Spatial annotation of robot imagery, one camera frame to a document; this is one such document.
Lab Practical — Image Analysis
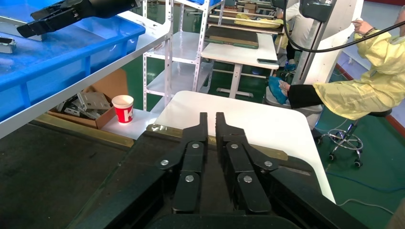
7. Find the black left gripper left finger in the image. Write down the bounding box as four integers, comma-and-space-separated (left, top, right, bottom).
155, 112, 210, 214

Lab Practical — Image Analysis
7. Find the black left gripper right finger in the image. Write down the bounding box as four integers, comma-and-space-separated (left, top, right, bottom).
215, 112, 280, 214

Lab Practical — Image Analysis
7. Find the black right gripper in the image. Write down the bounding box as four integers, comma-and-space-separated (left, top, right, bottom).
17, 0, 141, 39

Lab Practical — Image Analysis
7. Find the large blue plastic tray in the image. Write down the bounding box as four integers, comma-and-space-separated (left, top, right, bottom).
0, 0, 146, 122

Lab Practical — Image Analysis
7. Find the white rounded table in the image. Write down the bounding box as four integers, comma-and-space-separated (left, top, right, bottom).
155, 91, 336, 203

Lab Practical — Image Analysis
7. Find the white low shelf board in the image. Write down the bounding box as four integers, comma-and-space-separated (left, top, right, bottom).
101, 109, 159, 140

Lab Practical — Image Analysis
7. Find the red and white paper cup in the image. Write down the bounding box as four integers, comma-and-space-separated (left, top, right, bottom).
111, 95, 135, 125

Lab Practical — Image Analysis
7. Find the blue shoe cover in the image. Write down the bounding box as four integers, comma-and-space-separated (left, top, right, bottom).
268, 75, 290, 105

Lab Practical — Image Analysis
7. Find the brown cardboard box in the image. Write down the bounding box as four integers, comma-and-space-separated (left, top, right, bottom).
47, 68, 129, 130

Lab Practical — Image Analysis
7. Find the grey metal plate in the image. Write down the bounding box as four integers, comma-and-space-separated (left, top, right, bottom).
76, 92, 112, 111

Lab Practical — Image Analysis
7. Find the white metal shelf rack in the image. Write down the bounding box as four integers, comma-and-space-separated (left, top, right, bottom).
0, 0, 174, 140
142, 0, 225, 111

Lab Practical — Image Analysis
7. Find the black smartphone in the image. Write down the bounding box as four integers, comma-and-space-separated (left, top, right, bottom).
256, 58, 280, 66

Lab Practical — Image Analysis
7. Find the white workshop table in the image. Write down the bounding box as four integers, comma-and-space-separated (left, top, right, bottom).
201, 33, 281, 99

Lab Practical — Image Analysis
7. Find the dark green table mat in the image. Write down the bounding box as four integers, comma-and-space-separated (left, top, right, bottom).
205, 25, 260, 50

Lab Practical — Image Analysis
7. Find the white robot torso column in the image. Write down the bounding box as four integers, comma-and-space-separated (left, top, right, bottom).
272, 0, 368, 86

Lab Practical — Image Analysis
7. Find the yellow cloth bundle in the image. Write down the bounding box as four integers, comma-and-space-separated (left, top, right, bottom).
234, 13, 284, 29

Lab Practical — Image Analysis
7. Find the blue plastic crate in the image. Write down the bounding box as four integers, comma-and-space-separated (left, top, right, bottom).
185, 0, 222, 7

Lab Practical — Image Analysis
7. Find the person in white coat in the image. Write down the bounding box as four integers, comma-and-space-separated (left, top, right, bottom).
277, 3, 314, 72

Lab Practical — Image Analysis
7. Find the black stool chrome base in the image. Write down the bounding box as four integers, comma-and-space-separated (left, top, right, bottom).
318, 109, 393, 168

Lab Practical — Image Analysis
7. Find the person in yellow gown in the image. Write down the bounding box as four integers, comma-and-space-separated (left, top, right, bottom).
288, 4, 405, 121

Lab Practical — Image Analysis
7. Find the silver metal bracket part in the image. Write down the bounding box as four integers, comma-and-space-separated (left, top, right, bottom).
0, 37, 17, 54

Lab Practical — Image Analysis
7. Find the small grey metal bracket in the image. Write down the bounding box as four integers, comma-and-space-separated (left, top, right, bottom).
56, 100, 102, 120

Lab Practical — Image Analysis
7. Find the blue floor cable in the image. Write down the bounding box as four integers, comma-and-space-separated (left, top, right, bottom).
326, 171, 405, 194

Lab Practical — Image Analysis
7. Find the white floor cable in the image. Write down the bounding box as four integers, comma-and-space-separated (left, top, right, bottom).
337, 198, 396, 216

